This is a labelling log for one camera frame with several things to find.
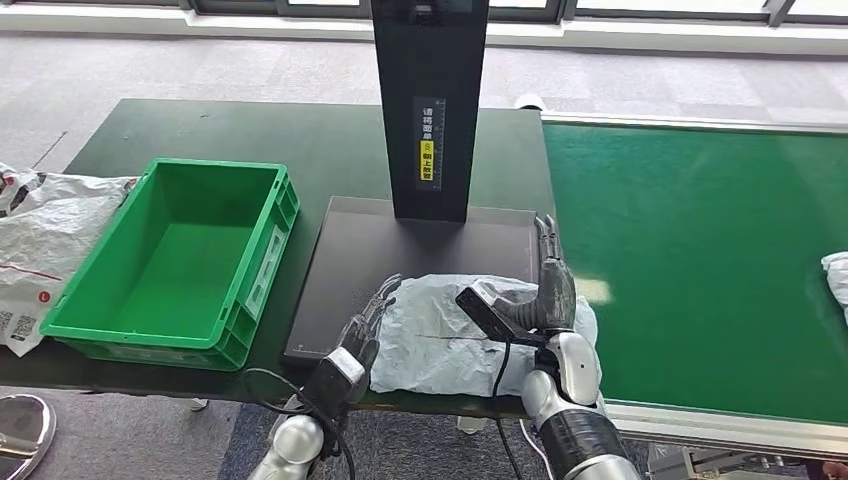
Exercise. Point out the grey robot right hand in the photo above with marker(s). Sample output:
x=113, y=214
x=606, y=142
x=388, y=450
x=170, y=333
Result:
x=556, y=298

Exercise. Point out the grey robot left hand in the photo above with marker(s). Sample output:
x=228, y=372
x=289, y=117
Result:
x=364, y=331

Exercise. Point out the grey parcel with red line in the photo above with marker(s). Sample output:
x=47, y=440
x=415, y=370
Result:
x=430, y=344

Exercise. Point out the plain grey parcel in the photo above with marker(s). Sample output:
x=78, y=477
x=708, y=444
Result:
x=838, y=278

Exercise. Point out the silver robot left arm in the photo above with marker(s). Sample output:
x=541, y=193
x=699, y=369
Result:
x=295, y=440

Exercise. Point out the green conveyor belt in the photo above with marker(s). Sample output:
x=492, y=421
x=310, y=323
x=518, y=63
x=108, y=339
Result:
x=696, y=265

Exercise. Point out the black inbound scanner machine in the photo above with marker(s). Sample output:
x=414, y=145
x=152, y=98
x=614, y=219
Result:
x=430, y=132

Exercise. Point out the white parcel with QR label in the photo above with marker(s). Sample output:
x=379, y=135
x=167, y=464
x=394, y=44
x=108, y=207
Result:
x=46, y=232

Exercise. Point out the white table foot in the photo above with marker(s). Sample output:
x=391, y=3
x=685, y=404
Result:
x=470, y=424

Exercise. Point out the dark green table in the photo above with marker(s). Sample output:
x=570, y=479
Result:
x=318, y=146

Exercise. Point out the green plastic crate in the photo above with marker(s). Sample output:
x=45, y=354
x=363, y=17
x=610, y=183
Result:
x=179, y=272

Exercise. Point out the yellow black scanner label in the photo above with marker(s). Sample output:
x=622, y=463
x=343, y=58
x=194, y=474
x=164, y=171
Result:
x=428, y=146

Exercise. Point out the white round object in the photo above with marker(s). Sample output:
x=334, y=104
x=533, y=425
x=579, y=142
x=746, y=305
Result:
x=528, y=102

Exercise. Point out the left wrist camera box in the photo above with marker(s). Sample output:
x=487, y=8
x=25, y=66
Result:
x=338, y=381

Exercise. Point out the aluminium conveyor frame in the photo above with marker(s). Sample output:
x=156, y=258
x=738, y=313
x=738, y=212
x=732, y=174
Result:
x=729, y=434

